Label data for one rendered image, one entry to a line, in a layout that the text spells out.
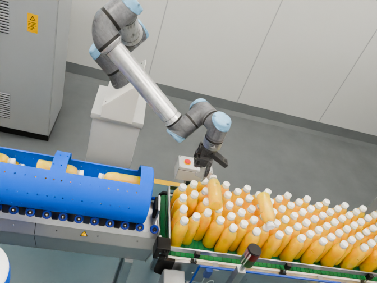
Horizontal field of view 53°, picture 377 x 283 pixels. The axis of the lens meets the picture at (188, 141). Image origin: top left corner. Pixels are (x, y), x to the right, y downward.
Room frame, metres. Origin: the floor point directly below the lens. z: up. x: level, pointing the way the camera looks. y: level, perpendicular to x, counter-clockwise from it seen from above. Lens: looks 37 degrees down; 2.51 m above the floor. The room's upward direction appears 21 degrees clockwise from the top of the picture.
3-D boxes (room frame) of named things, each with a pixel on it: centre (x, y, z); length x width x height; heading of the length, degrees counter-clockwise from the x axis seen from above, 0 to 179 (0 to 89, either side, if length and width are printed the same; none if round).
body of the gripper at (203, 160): (1.42, -0.10, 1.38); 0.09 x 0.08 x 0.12; 106
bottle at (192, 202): (1.43, -0.13, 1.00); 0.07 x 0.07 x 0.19
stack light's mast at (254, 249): (1.09, -0.43, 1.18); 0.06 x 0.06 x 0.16
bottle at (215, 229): (1.32, -0.29, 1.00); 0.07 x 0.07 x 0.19
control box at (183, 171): (1.66, -0.08, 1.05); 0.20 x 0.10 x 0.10; 106
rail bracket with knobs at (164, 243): (1.15, -0.06, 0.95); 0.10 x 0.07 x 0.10; 16
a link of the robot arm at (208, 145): (1.42, -0.11, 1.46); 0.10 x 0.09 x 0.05; 16
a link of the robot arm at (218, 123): (1.43, -0.10, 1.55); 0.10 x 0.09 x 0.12; 48
